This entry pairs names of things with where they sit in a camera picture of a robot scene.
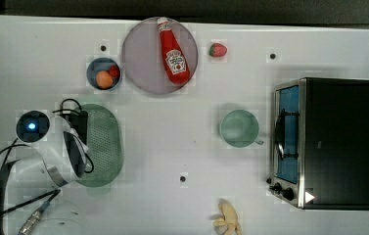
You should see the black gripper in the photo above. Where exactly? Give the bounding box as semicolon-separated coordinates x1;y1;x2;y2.
65;111;88;144

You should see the green plastic strainer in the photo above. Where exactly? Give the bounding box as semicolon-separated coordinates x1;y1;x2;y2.
78;104;124;187

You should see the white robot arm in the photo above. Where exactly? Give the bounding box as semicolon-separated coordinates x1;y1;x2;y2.
0;111;88;205

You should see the orange toy fruit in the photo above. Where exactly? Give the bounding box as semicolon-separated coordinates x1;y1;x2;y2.
96;70;114;89

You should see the small blue bowl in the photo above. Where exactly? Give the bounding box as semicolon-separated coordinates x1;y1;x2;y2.
86;58;122;90

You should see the red toy fruit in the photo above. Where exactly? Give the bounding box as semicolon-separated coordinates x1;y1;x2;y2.
109;66;120;78

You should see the grey round plate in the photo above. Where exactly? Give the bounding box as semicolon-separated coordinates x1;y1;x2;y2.
121;17;198;95

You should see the red ketchup bottle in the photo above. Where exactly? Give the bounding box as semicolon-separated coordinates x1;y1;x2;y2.
157;18;190;85

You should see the toy strawberry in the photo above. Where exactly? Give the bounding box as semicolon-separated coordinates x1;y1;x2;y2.
208;43;227;58

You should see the green plastic cup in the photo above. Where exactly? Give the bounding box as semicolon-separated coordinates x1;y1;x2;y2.
218;110;264;148

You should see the yellow toy banana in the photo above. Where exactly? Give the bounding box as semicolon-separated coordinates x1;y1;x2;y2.
212;199;243;235

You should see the toaster oven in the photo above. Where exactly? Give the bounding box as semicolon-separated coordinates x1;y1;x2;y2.
267;77;369;211

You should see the metal cable connector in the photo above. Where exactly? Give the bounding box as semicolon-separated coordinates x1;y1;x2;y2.
18;201;50;235

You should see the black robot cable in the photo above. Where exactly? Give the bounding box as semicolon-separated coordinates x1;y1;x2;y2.
0;98;95;235

